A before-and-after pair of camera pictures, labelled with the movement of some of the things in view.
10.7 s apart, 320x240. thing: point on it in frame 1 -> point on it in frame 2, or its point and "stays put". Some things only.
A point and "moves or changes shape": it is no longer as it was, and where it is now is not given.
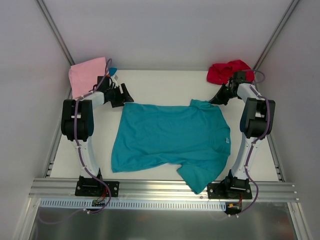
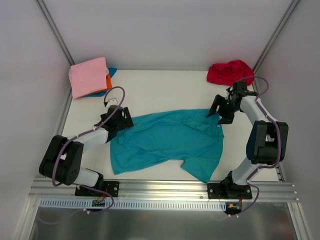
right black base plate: (229, 190) stays put
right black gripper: (225, 91) -> (223, 108)
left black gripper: (118, 94) -> (125, 117)
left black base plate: (90, 186) stays put
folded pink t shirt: (83, 76) stays put
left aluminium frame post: (56, 32) stays put
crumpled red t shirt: (220, 73) stays put
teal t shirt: (194, 136) moves or changes shape
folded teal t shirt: (112, 71) stays put
